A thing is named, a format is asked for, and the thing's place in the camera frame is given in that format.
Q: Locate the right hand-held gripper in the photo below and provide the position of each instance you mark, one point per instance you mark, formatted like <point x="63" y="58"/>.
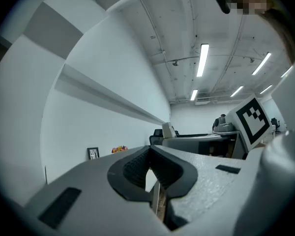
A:
<point x="253" y="122"/>

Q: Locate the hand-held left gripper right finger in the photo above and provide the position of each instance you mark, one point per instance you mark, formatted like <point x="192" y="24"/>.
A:
<point x="206" y="181"/>

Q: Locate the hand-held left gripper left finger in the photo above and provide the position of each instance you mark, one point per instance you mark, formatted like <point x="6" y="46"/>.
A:
<point x="88" y="193"/>

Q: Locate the black office chair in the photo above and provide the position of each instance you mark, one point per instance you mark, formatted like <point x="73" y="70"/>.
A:
<point x="155" y="136"/>
<point x="275" y="125"/>

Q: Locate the potted colourful flower bouquet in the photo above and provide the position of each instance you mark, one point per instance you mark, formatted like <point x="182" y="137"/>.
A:
<point x="119" y="149"/>

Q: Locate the group of ceiling light tubes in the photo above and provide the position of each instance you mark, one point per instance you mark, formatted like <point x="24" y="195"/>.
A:
<point x="202" y="59"/>

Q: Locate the person's face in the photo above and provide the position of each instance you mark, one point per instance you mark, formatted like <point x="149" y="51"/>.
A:
<point x="250" y="1"/>

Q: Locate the black picture frame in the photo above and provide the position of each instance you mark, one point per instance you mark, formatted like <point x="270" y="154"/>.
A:
<point x="93" y="153"/>

